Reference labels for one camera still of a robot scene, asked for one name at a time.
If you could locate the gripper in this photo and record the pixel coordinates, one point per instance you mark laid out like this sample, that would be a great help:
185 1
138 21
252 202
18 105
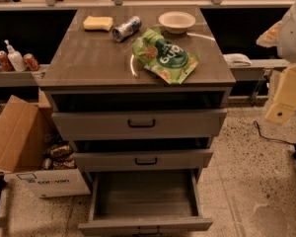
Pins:
293 34

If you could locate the grey bottom drawer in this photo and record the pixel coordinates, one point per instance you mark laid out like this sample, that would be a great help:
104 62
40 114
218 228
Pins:
144 203

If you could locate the grey drawer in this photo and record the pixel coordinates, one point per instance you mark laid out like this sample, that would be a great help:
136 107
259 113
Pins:
143 160
144 203
139 125

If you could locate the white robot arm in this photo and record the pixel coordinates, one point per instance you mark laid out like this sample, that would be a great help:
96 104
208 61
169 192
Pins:
282 35

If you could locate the grey top drawer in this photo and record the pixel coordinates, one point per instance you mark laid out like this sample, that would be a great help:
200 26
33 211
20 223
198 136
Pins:
139 125

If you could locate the grey middle drawer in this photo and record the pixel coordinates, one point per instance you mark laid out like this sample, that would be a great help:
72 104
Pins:
143 160

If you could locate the grey drawer cabinet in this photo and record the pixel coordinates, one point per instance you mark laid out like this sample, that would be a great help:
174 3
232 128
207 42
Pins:
91 72

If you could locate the white folded cloth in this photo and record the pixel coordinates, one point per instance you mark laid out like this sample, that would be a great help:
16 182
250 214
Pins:
237 59

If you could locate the green snack bag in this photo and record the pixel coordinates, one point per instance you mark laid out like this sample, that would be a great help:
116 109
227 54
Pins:
164 58

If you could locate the white paper bowl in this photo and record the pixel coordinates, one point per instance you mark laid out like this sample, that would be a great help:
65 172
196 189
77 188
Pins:
176 22

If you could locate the silver blue drink can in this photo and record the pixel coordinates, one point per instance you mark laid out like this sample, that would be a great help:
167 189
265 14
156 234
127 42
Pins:
127 29

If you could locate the yellow sponge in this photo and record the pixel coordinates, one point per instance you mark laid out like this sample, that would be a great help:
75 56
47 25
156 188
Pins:
97 23

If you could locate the snack packets in box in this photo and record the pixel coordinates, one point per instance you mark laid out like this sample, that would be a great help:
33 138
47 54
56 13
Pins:
58 156

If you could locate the red soda can right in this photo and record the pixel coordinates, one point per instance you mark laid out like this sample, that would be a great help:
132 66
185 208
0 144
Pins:
31 62

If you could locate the red soda can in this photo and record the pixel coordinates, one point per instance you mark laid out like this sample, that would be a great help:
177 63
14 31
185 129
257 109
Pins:
31 62
5 62

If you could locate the brown cardboard box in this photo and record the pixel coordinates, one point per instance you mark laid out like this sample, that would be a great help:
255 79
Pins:
22 131

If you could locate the white pump bottle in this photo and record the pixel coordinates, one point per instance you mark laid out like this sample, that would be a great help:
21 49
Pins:
15 58

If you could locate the red soda can left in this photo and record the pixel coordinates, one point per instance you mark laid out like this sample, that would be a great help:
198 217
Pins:
5 62

